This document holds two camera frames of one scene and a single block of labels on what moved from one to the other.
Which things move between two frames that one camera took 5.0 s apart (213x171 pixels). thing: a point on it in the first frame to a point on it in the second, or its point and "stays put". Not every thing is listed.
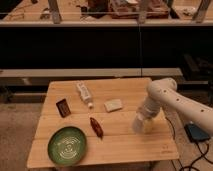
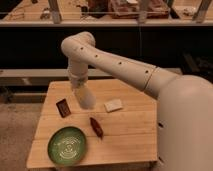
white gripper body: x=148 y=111 to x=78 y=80
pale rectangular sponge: x=112 y=105 stays put
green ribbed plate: x=67 y=145 stays put
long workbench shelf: x=110 y=13 stays put
